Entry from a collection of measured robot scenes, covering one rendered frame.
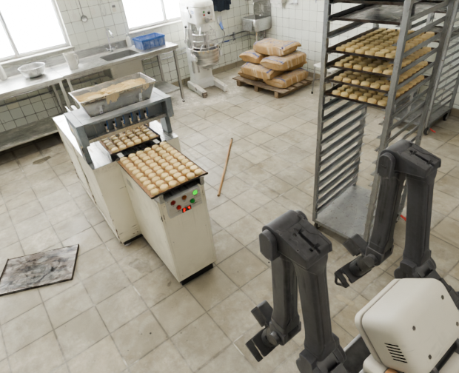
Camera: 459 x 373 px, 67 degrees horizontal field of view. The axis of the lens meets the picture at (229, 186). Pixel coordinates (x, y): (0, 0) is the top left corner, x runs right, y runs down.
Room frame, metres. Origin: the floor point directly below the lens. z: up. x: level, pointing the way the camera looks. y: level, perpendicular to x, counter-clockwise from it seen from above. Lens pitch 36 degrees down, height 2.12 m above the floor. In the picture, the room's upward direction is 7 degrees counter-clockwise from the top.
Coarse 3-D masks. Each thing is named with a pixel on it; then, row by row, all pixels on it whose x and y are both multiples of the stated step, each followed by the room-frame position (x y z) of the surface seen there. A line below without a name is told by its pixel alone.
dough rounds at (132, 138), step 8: (136, 128) 2.65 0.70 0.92; (144, 128) 2.62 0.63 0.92; (112, 136) 2.54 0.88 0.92; (120, 136) 2.53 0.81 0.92; (128, 136) 2.54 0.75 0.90; (136, 136) 2.49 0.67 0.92; (144, 136) 2.47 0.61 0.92; (152, 136) 2.46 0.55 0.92; (104, 144) 2.46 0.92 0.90; (112, 144) 2.41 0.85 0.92; (120, 144) 2.39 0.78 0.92; (128, 144) 2.37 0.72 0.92; (112, 152) 2.31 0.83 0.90
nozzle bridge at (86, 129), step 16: (160, 96) 2.59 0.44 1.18; (80, 112) 2.45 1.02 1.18; (112, 112) 2.38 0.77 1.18; (128, 112) 2.39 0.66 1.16; (160, 112) 2.60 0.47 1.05; (80, 128) 2.21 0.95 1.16; (96, 128) 2.35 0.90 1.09; (112, 128) 2.40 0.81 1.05; (128, 128) 2.41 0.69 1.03; (80, 144) 2.29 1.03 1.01
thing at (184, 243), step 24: (120, 168) 2.28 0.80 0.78; (144, 192) 1.88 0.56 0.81; (168, 192) 1.80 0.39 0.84; (144, 216) 2.04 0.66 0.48; (168, 216) 1.74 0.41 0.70; (192, 216) 1.82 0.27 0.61; (168, 240) 1.72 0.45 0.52; (192, 240) 1.80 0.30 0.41; (168, 264) 1.83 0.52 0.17; (192, 264) 1.78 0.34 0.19
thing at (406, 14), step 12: (408, 0) 1.81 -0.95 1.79; (408, 12) 1.80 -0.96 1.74; (408, 24) 1.81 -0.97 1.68; (396, 60) 1.81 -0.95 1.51; (396, 72) 1.81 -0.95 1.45; (396, 84) 1.81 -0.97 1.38; (384, 120) 1.82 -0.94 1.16; (384, 132) 1.81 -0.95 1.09; (384, 144) 1.80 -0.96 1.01; (372, 192) 1.81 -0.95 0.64; (372, 204) 1.80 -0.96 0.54; (372, 216) 1.81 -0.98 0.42
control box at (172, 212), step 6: (192, 186) 1.84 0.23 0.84; (198, 186) 1.83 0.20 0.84; (180, 192) 1.79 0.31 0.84; (186, 192) 1.78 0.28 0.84; (192, 192) 1.80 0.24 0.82; (198, 192) 1.83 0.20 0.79; (168, 198) 1.74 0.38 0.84; (174, 198) 1.74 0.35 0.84; (180, 198) 1.76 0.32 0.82; (186, 198) 1.78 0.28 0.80; (198, 198) 1.82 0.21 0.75; (168, 204) 1.71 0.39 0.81; (174, 204) 1.73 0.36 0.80; (180, 204) 1.75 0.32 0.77; (186, 204) 1.77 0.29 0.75; (192, 204) 1.80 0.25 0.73; (198, 204) 1.82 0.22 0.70; (168, 210) 1.71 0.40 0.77; (174, 210) 1.73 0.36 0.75; (180, 210) 1.75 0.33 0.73; (186, 210) 1.77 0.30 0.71; (174, 216) 1.72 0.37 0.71
